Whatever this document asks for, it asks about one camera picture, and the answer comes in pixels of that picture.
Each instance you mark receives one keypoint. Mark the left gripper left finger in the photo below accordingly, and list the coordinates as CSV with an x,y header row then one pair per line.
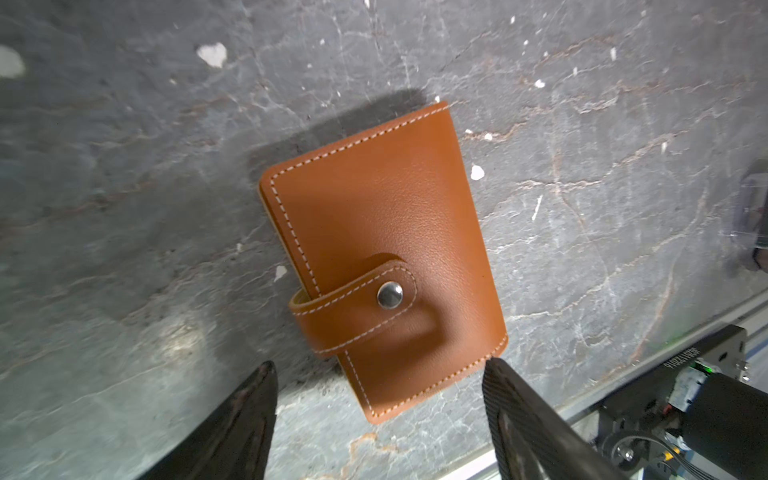
x,y
234,441

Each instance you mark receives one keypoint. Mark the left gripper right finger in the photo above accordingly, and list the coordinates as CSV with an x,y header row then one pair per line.
x,y
531,441

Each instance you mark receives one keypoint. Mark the brown leather card holder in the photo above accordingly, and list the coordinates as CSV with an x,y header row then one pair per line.
x,y
396,285

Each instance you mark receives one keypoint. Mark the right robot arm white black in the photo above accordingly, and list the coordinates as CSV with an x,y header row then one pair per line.
x,y
727,424

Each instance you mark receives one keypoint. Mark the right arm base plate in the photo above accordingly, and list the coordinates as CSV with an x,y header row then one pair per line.
x,y
640,425

